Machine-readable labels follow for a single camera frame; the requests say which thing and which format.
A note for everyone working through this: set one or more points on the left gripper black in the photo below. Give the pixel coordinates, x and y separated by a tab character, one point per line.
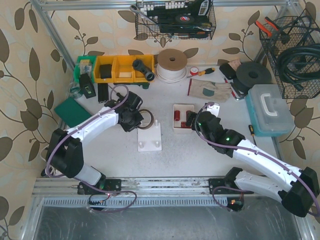
136	121

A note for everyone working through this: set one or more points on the green storage bin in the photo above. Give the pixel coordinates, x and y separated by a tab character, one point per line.
84	65

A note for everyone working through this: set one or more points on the orange handled pliers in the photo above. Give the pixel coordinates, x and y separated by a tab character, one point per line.
269	23

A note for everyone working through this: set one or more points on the glass jar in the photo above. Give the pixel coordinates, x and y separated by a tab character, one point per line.
75	90

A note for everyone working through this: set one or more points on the small red spring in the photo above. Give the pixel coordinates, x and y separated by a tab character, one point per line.
184	125

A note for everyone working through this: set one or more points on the yellow storage bin row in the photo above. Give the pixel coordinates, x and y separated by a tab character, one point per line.
118	69

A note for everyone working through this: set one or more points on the white cable spool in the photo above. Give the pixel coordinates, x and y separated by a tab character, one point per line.
171	66

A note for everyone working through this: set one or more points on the red white tape roll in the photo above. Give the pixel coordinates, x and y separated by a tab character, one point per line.
194	71

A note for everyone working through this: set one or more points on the large red spring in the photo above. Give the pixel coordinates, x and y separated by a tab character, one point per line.
177	115

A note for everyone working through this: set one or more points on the medium red spring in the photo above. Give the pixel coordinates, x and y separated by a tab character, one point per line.
188	112

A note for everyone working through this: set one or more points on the black disc spool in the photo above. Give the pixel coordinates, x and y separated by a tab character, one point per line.
249	74

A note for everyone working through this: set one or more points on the green notebook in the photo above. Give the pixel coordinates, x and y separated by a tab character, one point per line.
71	112

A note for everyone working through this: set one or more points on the black green meter device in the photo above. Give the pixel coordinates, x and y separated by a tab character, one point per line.
86	86

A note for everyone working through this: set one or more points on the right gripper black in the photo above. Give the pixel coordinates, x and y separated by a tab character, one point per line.
192	119

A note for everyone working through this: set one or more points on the brown tape roll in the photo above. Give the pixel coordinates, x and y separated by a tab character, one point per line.
148	119

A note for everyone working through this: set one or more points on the small black yellow screwdriver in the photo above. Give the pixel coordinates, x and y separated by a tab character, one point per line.
252	133

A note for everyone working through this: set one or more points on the top wire basket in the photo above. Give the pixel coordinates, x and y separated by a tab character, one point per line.
177	19

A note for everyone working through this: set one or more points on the black pipe fitting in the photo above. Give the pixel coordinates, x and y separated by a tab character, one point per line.
139	66

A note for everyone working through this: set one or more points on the beige work glove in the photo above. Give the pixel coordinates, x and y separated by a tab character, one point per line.
208	90

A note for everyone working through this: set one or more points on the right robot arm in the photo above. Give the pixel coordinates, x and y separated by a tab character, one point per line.
296	189

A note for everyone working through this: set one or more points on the black sanding block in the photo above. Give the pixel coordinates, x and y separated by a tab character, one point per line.
228	72

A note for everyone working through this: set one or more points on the right wire basket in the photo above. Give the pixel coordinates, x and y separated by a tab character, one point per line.
294	56

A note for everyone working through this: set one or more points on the black aluminium extrusion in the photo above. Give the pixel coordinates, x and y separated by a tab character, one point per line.
103	92

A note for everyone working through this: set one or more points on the white peg fixture plate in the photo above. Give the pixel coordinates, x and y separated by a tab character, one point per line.
149	140

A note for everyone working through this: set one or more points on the white spring tray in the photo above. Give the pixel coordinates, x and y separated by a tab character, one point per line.
177	124

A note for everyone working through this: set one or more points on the silver wrench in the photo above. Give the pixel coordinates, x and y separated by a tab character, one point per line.
136	10

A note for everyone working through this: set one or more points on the aluminium front rail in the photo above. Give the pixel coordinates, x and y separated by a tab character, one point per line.
137	192

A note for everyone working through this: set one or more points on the red handled tool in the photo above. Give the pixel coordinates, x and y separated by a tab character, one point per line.
232	91

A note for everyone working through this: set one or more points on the wire basket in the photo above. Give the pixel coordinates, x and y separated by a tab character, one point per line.
294	56
177	19

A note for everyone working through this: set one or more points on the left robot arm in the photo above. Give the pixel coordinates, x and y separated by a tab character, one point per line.
65	150

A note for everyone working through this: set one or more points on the teal clear toolbox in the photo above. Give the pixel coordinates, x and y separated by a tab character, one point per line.
268	111

